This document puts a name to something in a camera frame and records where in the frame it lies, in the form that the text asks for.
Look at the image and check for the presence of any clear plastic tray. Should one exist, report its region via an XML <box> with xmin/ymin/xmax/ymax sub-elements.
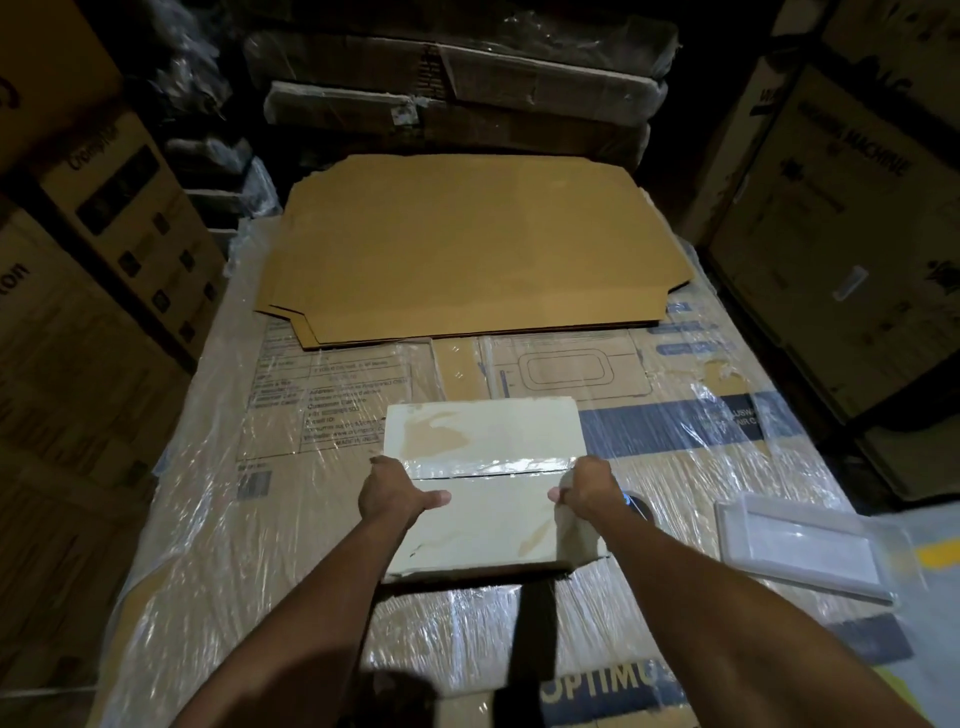
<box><xmin>712</xmin><ymin>496</ymin><xmax>912</xmax><ymax>607</ymax></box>

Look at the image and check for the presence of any white cardboard box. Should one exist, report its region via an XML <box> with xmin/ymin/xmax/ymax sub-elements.
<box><xmin>382</xmin><ymin>396</ymin><xmax>611</xmax><ymax>584</ymax></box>

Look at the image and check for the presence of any person's left forearm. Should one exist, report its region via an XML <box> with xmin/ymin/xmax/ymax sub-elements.
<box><xmin>171</xmin><ymin>513</ymin><xmax>415</xmax><ymax>728</ymax></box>

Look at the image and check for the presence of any large plastic-wrapped cardboard box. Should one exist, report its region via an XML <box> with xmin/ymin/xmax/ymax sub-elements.
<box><xmin>90</xmin><ymin>217</ymin><xmax>920</xmax><ymax>728</ymax></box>

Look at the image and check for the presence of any person's right forearm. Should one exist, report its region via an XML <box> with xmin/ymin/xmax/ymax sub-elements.
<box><xmin>591</xmin><ymin>513</ymin><xmax>935</xmax><ymax>728</ymax></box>

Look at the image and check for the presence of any tall brown carton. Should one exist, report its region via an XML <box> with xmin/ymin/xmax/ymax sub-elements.
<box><xmin>675</xmin><ymin>52</ymin><xmax>804</xmax><ymax>245</ymax></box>

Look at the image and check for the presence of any stack of wrapped flat packages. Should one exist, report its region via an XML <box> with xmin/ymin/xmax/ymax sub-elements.
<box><xmin>241</xmin><ymin>26</ymin><xmax>680</xmax><ymax>175</ymax></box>

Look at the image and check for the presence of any brown carton with large lettering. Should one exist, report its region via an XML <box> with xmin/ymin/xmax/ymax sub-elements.
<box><xmin>0</xmin><ymin>198</ymin><xmax>198</xmax><ymax>496</ymax></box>

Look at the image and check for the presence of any plastic-wrapped dark bundle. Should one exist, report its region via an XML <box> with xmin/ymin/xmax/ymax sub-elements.
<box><xmin>142</xmin><ymin>0</ymin><xmax>282</xmax><ymax>234</ymax></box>

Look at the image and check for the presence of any plain brown carton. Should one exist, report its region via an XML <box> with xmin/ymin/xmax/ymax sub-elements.
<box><xmin>0</xmin><ymin>0</ymin><xmax>126</xmax><ymax>175</ymax></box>

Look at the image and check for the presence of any person's left hand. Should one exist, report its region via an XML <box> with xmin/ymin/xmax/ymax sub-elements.
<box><xmin>357</xmin><ymin>455</ymin><xmax>453</xmax><ymax>543</ymax></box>

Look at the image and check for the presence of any flat brown cardboard sheet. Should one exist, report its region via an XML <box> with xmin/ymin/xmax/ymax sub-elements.
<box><xmin>252</xmin><ymin>153</ymin><xmax>693</xmax><ymax>350</ymax></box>

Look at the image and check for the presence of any large brown appliance carton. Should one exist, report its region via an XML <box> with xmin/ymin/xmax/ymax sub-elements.
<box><xmin>707</xmin><ymin>63</ymin><xmax>960</xmax><ymax>423</ymax></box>

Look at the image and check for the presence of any person's right hand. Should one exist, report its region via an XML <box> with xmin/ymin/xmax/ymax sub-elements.
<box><xmin>547</xmin><ymin>455</ymin><xmax>628</xmax><ymax>543</ymax></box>

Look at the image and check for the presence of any brown carton with icon prints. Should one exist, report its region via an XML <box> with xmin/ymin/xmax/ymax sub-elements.
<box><xmin>36</xmin><ymin>112</ymin><xmax>228</xmax><ymax>372</ymax></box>

